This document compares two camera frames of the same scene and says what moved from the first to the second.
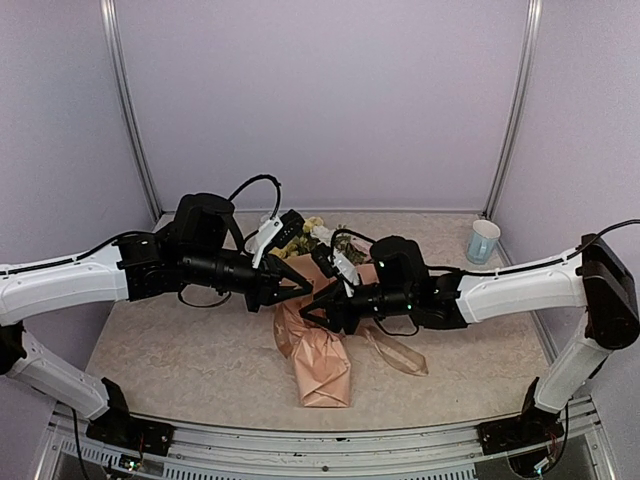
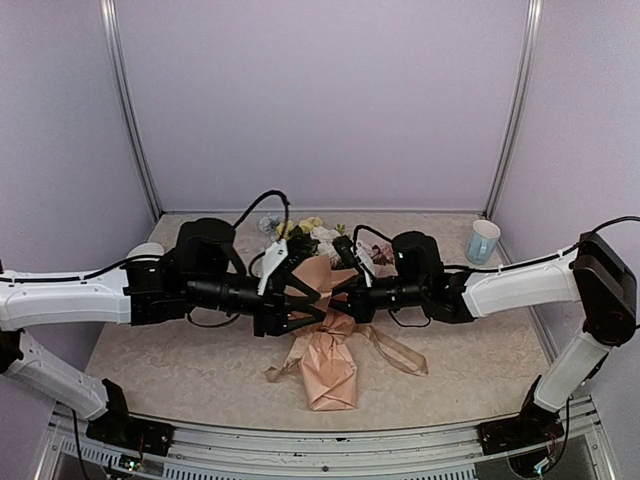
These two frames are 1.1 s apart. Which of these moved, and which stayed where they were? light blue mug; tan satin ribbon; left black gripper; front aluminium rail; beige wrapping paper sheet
Moved: beige wrapping paper sheet; left black gripper; tan satin ribbon
Stayed: front aluminium rail; light blue mug
